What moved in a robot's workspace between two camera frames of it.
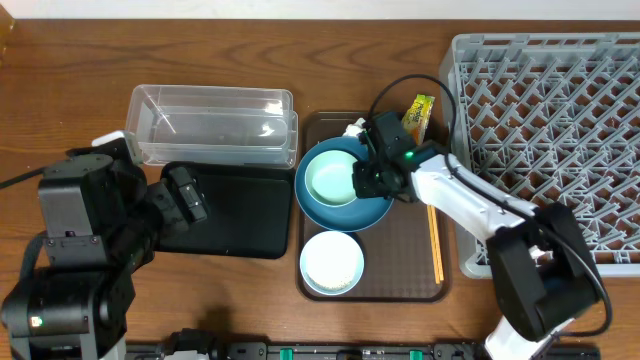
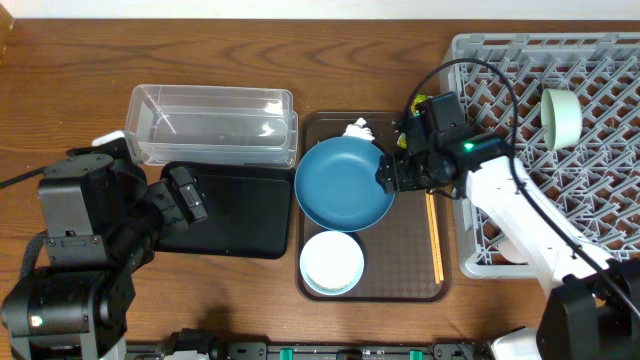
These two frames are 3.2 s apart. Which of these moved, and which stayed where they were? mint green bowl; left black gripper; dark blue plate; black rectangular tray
Moved: mint green bowl
Stayed: black rectangular tray; dark blue plate; left black gripper
